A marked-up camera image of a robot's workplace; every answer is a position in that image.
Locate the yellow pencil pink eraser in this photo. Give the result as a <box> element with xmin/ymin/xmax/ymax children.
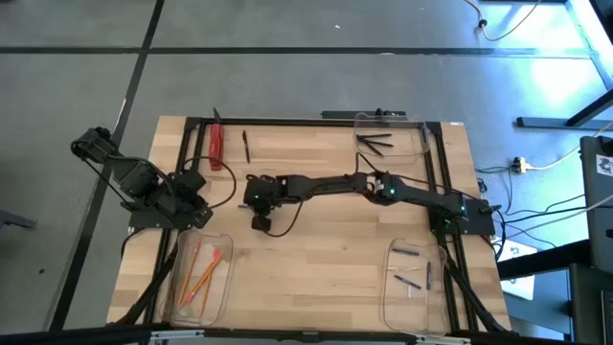
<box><xmin>185</xmin><ymin>252</ymin><xmax>227</xmax><ymax>304</ymax></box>
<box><xmin>200</xmin><ymin>270</ymin><xmax>216</xmax><ymax>317</ymax></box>
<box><xmin>177</xmin><ymin>241</ymin><xmax>202</xmax><ymax>308</ymax></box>
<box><xmin>180</xmin><ymin>247</ymin><xmax>222</xmax><ymax>306</ymax></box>

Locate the clear plastic bin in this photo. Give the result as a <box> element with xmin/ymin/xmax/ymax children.
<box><xmin>165</xmin><ymin>228</ymin><xmax>236</xmax><ymax>329</ymax></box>
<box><xmin>352</xmin><ymin>112</ymin><xmax>431</xmax><ymax>166</ymax></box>
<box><xmin>381</xmin><ymin>237</ymin><xmax>450</xmax><ymax>336</ymax></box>

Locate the red stapler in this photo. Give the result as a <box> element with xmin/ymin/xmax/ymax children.
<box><xmin>208</xmin><ymin>123</ymin><xmax>226</xmax><ymax>173</ymax></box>

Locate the black desk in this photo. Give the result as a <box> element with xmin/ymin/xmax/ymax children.
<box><xmin>515</xmin><ymin>88</ymin><xmax>613</xmax><ymax>131</ymax></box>

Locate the grey cabinet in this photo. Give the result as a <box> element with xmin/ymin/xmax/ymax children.
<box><xmin>579</xmin><ymin>135</ymin><xmax>613</xmax><ymax>274</ymax></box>

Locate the black side table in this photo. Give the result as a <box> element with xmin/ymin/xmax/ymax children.
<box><xmin>496</xmin><ymin>239</ymin><xmax>613</xmax><ymax>345</ymax></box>

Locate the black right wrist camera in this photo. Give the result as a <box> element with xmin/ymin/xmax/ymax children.
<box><xmin>250</xmin><ymin>215</ymin><xmax>274</xmax><ymax>233</ymax></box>

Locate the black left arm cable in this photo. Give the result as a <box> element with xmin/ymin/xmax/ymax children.
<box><xmin>180</xmin><ymin>155</ymin><xmax>238</xmax><ymax>211</ymax></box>

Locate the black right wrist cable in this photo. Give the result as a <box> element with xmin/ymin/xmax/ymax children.
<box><xmin>264</xmin><ymin>198</ymin><xmax>306</xmax><ymax>239</ymax></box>

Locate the yellow hanging cable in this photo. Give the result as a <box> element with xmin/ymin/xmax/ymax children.
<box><xmin>463</xmin><ymin>0</ymin><xmax>543</xmax><ymax>43</ymax></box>

